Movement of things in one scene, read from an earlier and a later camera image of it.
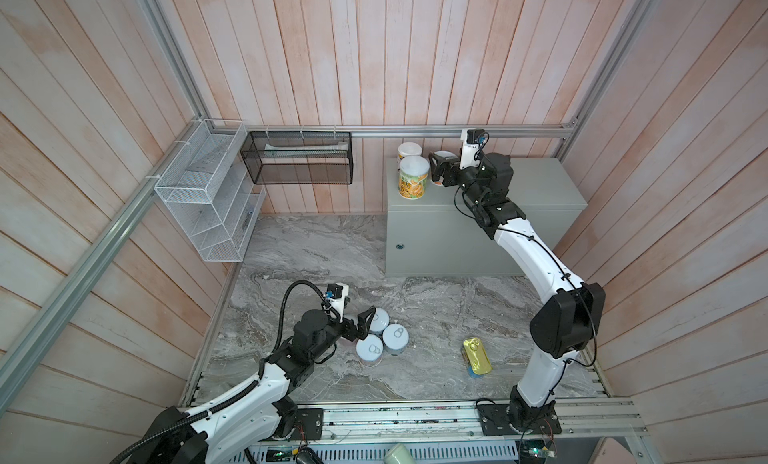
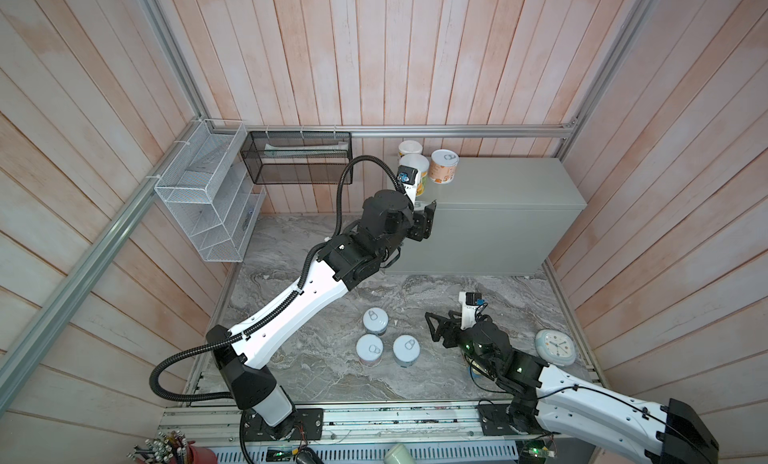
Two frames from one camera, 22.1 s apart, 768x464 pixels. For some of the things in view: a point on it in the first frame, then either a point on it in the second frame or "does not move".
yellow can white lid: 407,149 does not move
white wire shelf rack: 210,188 does not move
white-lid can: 395,338 → 406,348
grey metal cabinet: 431,237 does not move
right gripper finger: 434,166 → 453,316
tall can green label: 413,173 does not move
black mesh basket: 299,157 does not move
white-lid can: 447,155 does not move
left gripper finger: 364,321 → 429,218
